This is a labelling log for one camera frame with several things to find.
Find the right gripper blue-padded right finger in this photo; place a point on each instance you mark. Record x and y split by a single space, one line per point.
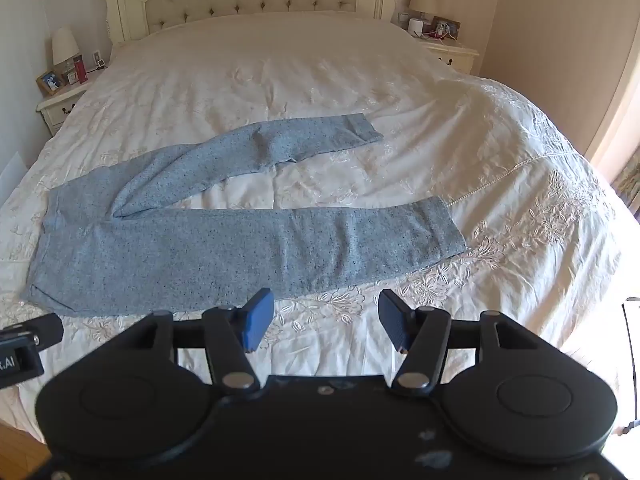
421 336

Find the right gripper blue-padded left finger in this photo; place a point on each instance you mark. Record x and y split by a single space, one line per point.
230 335

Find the light blue speckled pants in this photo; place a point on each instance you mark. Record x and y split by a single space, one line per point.
116 241

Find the left cream nightstand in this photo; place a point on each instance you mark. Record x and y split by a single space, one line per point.
55 109

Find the cream nightstand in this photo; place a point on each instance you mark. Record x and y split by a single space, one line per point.
55 109
451 52

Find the red cylindrical bottle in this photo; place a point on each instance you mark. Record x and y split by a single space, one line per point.
80 69

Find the right cream nightstand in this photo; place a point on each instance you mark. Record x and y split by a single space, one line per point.
451 52

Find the left white table lamp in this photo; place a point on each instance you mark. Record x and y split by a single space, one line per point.
64 51

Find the white round speaker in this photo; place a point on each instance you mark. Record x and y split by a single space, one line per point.
415 27

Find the wooden photo frame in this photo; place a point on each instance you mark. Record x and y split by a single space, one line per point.
50 83

